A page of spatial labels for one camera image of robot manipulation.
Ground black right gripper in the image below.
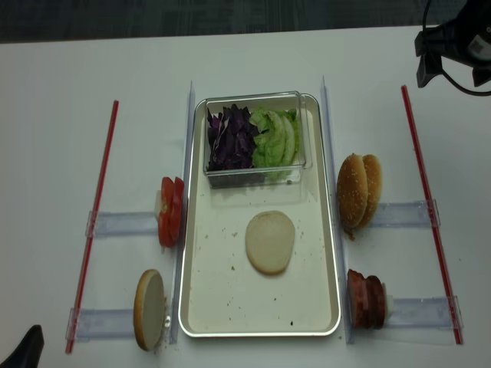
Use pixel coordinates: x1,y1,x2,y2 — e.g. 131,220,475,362
414,0,491,88

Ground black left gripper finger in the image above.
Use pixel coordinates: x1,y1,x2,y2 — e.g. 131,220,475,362
1,324,44,368

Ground outer tomato slice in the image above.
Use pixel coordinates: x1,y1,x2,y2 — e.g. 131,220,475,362
158,176,174,248

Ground tomato slice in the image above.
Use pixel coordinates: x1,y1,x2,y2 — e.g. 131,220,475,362
158,176,174,248
169,177,184,245

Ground green lettuce in container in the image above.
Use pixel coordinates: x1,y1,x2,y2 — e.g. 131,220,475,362
249,107,299,168

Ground white pusher behind tomato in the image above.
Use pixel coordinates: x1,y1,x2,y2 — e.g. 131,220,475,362
154,190,162,219

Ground inner tomato slice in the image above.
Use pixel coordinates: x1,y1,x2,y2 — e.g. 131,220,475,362
169,177,184,245

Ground rear meat patty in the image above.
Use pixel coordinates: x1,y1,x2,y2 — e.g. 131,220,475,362
366,275,386,329

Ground meat patty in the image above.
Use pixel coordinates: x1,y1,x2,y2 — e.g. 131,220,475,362
348,269,371,328
366,275,386,329

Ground white pusher behind patties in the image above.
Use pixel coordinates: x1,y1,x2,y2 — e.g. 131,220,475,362
382,283,394,324

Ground front meat patty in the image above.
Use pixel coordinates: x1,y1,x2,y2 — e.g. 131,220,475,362
348,269,371,328

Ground right red rod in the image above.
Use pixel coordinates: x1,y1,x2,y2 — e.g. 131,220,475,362
400,85,464,345

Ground red rod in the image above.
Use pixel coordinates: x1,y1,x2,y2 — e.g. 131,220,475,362
65,100,119,355
400,85,464,345

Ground left red rod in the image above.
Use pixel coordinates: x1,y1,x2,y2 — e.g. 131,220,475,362
65,100,119,355

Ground lower left clear track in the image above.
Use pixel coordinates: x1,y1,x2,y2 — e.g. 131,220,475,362
65,308,135,341

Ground clear track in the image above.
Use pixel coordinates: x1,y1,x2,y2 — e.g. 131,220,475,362
384,297,463,330
368,200,440,228
85,212,157,238
65,308,135,341

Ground rear sesame bun top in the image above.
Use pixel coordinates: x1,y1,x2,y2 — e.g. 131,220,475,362
360,154,382,227

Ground sesame bun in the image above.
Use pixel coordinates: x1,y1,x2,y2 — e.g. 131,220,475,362
337,153,368,228
360,154,382,227

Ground upright bun half left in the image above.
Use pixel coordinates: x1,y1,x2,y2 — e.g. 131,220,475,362
133,269,165,351

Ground upper right clear track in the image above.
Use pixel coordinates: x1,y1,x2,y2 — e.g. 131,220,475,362
368,200,440,228

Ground upper left clear track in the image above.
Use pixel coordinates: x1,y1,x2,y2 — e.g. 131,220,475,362
85,212,157,238

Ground front sesame bun top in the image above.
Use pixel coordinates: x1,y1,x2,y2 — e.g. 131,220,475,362
337,153,368,228

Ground white metal tray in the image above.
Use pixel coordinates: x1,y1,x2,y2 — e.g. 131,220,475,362
179,94,341,337

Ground clear plastic container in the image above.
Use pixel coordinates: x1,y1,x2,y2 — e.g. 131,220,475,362
203,90,309,189

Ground purple cabbage pieces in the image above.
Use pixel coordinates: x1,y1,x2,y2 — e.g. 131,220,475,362
207,104,259,171

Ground lower right clear track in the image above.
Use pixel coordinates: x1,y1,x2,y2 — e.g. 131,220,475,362
384,297,463,330

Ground bun bottom on tray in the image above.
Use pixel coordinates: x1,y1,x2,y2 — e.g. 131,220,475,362
245,211,295,275

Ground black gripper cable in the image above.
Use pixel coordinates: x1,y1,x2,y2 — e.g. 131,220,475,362
420,0,491,97

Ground left long clear rail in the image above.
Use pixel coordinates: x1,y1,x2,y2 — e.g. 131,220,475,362
168,81,196,345

